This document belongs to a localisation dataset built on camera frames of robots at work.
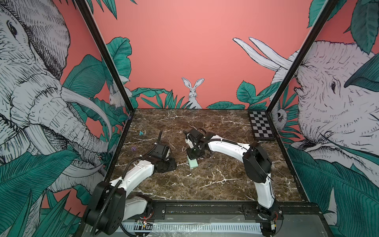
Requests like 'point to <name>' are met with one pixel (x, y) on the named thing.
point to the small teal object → (140, 133)
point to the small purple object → (133, 148)
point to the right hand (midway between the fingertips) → (187, 155)
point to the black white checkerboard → (261, 127)
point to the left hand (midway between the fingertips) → (175, 163)
